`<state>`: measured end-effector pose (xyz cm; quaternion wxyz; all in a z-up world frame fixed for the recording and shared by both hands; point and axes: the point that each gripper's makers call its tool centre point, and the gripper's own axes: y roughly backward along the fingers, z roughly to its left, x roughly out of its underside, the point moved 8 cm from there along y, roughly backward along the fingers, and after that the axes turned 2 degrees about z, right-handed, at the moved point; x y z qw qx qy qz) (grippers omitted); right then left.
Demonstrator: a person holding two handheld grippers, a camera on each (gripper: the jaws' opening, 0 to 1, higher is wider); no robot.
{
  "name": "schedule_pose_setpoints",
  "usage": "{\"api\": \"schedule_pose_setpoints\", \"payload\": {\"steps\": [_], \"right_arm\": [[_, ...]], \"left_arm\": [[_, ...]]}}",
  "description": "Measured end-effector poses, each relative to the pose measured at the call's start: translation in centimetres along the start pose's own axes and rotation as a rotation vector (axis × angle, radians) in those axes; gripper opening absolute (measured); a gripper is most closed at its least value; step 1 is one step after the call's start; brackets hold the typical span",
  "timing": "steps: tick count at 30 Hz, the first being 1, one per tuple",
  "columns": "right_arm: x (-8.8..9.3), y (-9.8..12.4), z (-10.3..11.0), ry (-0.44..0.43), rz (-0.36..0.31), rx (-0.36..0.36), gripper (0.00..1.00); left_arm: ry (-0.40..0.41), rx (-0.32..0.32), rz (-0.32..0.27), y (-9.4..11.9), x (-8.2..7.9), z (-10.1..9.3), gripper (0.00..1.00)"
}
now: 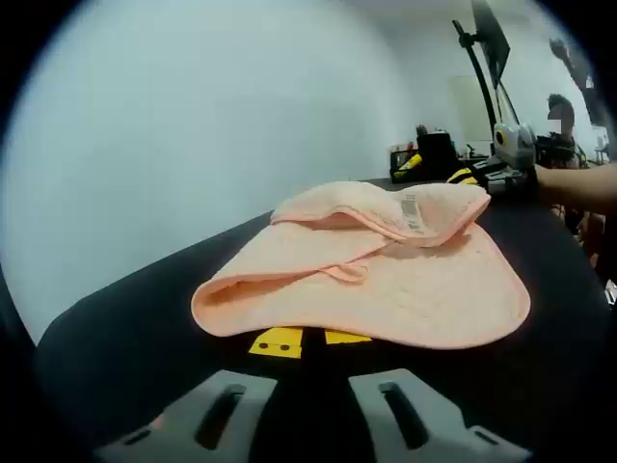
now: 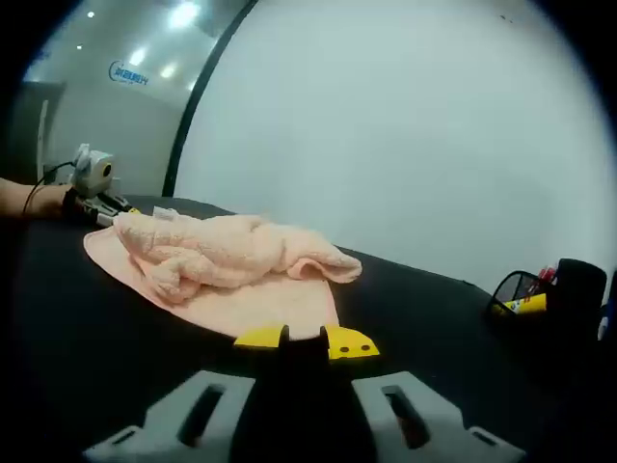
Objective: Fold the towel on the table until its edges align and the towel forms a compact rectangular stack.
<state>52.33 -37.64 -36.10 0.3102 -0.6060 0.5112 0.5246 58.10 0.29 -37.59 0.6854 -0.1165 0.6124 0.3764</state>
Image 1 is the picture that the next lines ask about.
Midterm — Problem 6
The yellow tool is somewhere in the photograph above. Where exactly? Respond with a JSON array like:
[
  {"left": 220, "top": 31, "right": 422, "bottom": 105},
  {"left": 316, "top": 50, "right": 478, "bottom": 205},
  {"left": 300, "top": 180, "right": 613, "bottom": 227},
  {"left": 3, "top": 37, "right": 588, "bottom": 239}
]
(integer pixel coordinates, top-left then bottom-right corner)
[{"left": 393, "top": 153, "right": 425, "bottom": 176}]

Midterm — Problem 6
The black table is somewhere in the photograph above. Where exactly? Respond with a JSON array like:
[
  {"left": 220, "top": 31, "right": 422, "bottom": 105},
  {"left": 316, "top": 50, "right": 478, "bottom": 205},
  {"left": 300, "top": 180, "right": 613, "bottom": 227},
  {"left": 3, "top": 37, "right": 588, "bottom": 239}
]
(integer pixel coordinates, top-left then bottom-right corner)
[{"left": 33, "top": 176, "right": 614, "bottom": 463}]

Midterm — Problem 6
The pink towel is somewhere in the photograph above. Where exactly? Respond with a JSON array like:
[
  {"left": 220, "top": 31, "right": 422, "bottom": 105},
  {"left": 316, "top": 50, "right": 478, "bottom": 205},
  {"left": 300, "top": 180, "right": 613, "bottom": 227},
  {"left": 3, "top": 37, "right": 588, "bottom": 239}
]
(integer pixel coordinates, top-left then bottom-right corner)
[{"left": 191, "top": 180, "right": 532, "bottom": 351}]

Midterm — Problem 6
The black monitor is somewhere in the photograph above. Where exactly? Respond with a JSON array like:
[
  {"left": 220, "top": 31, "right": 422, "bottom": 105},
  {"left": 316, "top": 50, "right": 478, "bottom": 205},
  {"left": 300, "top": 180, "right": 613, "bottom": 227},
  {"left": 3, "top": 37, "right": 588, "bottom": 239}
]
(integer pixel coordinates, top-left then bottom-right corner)
[{"left": 469, "top": 0, "right": 512, "bottom": 91}]

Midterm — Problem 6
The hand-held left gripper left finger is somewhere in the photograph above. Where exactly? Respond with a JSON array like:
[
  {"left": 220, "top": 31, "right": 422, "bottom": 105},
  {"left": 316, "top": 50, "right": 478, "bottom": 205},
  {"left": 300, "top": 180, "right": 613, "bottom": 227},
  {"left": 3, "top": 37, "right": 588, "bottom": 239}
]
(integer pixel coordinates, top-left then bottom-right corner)
[{"left": 94, "top": 327, "right": 305, "bottom": 463}]

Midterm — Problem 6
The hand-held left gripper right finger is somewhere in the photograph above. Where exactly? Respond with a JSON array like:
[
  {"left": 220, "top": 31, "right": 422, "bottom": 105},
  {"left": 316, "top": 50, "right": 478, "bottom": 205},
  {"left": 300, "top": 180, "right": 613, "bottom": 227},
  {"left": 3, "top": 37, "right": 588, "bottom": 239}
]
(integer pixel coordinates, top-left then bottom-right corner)
[{"left": 325, "top": 330, "right": 531, "bottom": 463}]

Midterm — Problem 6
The white wall board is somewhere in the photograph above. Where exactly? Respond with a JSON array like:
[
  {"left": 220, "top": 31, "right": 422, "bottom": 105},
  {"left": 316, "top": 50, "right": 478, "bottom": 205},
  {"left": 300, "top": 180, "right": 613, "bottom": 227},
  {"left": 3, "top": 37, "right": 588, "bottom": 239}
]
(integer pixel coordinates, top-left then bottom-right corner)
[{"left": 447, "top": 74, "right": 497, "bottom": 142}]

